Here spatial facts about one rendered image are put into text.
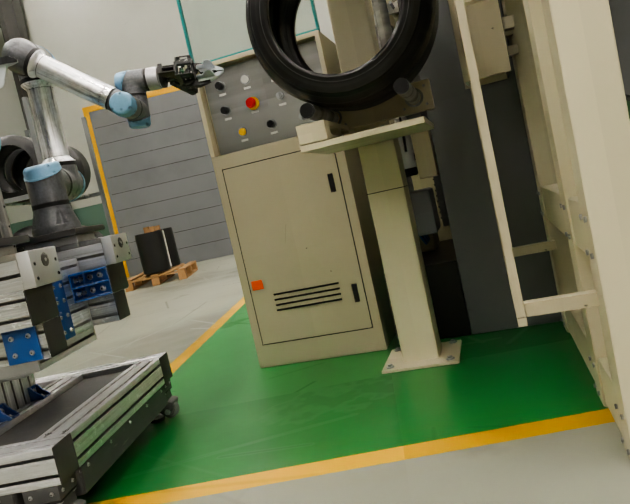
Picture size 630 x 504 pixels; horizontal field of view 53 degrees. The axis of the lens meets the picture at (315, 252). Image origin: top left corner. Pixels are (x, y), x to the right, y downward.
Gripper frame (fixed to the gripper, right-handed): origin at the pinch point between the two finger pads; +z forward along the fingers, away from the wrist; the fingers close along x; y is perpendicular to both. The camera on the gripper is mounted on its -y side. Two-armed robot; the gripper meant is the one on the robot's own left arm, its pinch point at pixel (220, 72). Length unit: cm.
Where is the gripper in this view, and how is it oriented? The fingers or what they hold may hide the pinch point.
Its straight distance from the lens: 227.4
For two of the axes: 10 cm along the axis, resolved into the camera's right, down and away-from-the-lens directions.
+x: -1.1, -9.4, 3.1
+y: -0.9, -3.0, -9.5
